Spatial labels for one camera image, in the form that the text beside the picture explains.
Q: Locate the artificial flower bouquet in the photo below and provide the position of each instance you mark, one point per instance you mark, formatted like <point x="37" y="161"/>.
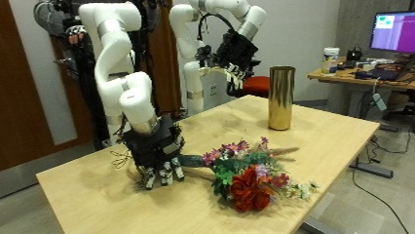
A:
<point x="250" y="188"/>

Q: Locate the wooden side desk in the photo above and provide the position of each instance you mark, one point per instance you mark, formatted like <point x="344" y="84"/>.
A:
<point x="341" y="75"/>

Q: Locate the tall gold cylinder vase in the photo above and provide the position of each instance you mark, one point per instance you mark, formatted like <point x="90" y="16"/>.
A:
<point x="281" y="97"/>

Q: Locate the white wall outlet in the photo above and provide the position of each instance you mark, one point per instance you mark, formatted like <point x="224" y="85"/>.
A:
<point x="214" y="90"/>

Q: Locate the grey metal table foot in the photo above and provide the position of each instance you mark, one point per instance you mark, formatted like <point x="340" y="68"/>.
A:
<point x="319" y="227"/>
<point x="376" y="170"/>

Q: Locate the plain brown wooden door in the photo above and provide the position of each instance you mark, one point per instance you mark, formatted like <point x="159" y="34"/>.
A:
<point x="171" y="65"/>

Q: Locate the brown door with pale panel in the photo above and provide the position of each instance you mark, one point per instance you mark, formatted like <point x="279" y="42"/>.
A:
<point x="18" y="97"/>

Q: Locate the white canister with blue label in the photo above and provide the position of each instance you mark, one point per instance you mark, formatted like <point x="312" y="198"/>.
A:
<point x="331" y="61"/>

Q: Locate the computer monitor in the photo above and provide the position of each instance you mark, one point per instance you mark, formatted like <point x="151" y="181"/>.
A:
<point x="396" y="32"/>

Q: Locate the office chair with red seat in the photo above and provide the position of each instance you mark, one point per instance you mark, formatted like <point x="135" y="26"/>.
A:
<point x="258" y="85"/>

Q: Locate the small black desk device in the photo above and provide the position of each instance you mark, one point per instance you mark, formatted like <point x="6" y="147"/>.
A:
<point x="355" y="55"/>

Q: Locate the black computer mouse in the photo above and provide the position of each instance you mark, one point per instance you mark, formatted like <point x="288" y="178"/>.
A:
<point x="364" y="75"/>

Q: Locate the small white box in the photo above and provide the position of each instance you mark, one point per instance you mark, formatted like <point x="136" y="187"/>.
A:
<point x="371" y="66"/>

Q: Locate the dark open laptop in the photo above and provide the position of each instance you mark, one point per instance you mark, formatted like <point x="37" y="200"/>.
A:
<point x="388" y="74"/>

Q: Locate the white hanging power adapter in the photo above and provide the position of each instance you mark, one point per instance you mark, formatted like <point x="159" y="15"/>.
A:
<point x="380" y="102"/>

